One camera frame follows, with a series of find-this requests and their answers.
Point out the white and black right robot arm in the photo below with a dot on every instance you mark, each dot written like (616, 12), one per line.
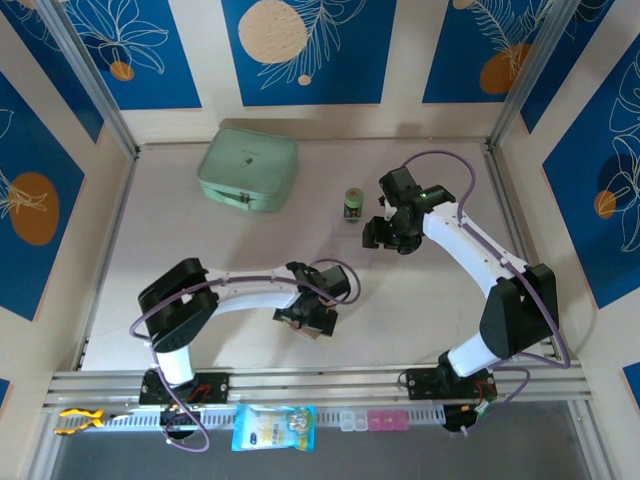
(465, 250)

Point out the small green circuit board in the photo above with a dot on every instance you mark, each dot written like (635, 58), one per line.
(484, 410)

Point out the blue snack packet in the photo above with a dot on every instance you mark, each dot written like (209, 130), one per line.
(272, 430)

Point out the aluminium rail beam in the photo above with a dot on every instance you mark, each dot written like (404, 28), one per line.
(320, 385)

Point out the aluminium corner post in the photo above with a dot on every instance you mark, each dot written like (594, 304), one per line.
(532, 75)
(90, 75)

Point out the mint green zip pouch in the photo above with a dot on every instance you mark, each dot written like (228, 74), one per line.
(247, 165)

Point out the black table clamp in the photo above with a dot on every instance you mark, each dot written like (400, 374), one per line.
(180, 420)
(452, 422)

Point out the clear pill box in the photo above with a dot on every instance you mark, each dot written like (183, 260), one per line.
(352, 421)

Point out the small green-lidded bottle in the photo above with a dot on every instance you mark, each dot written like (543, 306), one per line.
(353, 202)

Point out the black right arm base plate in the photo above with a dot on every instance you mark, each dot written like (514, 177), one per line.
(417, 385)

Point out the yellow and black pliers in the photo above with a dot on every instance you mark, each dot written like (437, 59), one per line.
(95, 417)

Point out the pink pill box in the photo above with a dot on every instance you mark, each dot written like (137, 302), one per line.
(387, 420)

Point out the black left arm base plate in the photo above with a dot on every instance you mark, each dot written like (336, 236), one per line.
(220, 387)

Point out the aluminium table side rail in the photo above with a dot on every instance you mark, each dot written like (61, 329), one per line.
(106, 260)
(512, 220)

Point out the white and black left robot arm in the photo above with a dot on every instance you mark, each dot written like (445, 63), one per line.
(250, 295)

